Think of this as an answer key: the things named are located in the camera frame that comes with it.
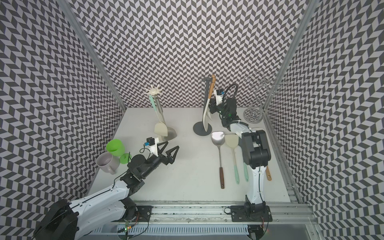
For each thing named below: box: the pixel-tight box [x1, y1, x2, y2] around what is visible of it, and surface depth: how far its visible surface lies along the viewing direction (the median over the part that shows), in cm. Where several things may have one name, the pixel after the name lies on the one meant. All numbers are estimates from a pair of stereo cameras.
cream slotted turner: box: [149, 94, 168, 137], surface depth 93 cm
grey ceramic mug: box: [96, 151, 120, 175], surface depth 84 cm
